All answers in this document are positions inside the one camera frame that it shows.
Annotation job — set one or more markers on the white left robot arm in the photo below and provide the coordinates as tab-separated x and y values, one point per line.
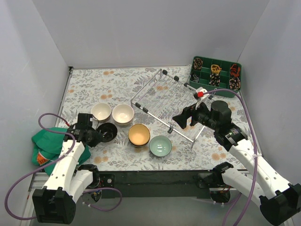
56	201

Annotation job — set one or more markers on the red ceramic bowl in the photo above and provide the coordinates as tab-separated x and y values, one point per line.
101	112

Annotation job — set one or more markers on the beige floral bowl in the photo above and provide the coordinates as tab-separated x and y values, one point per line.
123	124

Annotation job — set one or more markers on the grey folded socks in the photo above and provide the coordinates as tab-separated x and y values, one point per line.
194	78

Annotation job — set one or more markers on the green divided plastic box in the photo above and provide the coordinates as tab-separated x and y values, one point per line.
204	74

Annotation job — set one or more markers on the silver metal dish rack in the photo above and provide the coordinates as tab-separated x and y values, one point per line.
164	96

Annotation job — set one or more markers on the beige bowl bird motif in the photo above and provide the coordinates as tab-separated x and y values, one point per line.
139	134

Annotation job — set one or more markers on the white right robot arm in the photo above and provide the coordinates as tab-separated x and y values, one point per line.
276	197

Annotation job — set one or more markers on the black pink floral rolled tie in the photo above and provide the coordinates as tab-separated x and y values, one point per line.
234	83

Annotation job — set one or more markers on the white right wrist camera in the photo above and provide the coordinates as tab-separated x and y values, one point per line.
200	96

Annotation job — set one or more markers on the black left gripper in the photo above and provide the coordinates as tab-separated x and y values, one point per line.
97	137

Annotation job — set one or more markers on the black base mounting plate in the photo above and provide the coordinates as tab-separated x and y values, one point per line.
163	183

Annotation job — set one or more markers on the dark yellow patterned rolled tie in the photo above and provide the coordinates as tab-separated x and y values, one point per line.
197	63

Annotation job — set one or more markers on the pale green ribbed bowl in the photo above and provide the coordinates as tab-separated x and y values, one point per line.
160	146

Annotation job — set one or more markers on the green folded garment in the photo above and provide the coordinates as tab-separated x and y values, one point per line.
47	147

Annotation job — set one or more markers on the beige bowl white flower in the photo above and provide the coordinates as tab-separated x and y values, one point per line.
123	113

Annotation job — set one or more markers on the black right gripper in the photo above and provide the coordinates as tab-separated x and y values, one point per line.
191	115

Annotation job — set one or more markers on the olive beige plain bowl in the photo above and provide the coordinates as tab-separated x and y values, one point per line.
108	131

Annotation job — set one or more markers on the black white floral rolled tie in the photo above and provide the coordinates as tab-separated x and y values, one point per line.
214	80

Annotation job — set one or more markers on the orange navy striped rolled tie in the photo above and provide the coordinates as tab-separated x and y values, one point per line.
235	70

